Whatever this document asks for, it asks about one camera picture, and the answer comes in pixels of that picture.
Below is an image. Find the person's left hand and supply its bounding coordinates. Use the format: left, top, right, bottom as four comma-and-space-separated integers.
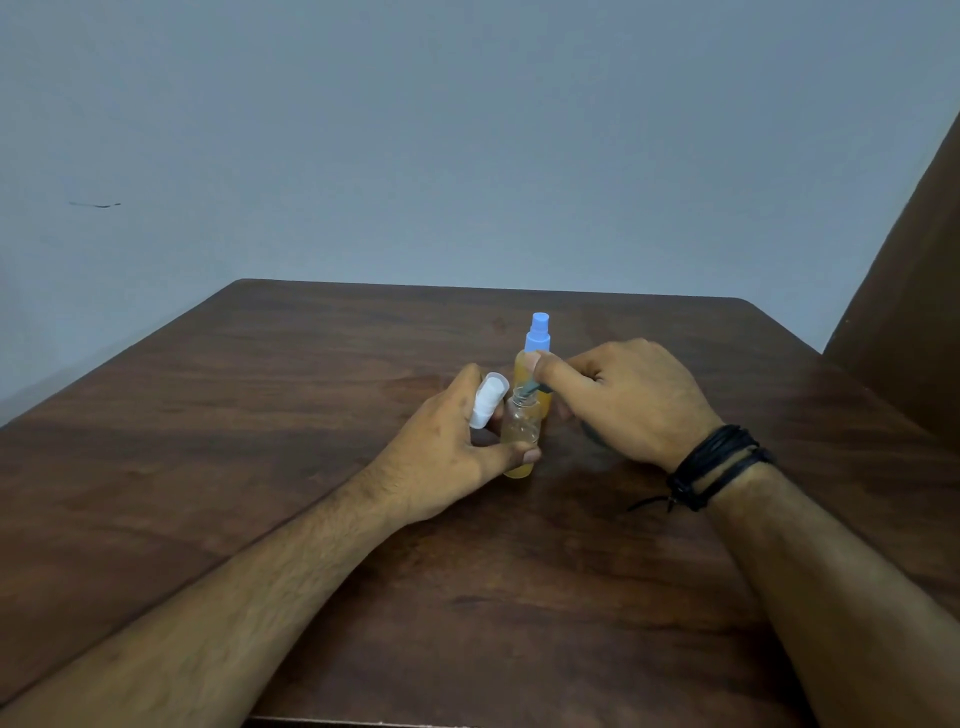
365, 363, 543, 527

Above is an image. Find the person's right hand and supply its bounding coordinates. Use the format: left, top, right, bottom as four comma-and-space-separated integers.
531, 339, 726, 474

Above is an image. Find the small clear bottle yellow liquid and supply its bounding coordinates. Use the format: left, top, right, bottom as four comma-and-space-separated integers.
501, 395, 543, 480

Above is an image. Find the white spray pump cap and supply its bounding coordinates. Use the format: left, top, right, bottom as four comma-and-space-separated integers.
469, 372, 511, 430

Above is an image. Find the person's left forearm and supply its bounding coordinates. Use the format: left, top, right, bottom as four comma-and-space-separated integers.
0, 465, 421, 728

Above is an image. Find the person's right forearm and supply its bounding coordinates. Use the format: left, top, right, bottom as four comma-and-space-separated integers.
705, 459, 960, 728

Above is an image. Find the blue-capped yellow spray bottle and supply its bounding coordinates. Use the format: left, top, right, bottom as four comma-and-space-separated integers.
513, 312, 555, 421

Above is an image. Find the brown wooden panel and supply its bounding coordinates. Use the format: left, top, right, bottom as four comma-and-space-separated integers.
823, 112, 960, 456

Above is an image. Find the black cord bracelet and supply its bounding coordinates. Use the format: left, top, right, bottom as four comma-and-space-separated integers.
628, 424, 777, 515

